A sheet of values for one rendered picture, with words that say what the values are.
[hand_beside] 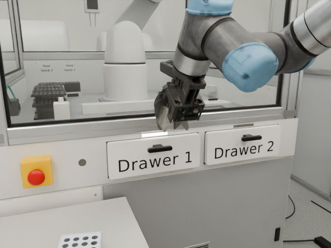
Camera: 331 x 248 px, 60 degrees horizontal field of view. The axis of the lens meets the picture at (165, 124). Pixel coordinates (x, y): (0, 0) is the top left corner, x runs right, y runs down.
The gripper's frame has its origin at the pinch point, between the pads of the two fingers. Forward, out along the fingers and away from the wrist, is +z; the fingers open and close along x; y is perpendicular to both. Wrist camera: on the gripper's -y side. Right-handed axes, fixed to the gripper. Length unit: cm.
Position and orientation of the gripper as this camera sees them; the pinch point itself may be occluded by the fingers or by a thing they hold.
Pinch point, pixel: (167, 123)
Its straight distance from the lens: 74.8
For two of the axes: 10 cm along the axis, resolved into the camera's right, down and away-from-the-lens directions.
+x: 9.4, -0.8, 3.3
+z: -2.0, 6.6, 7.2
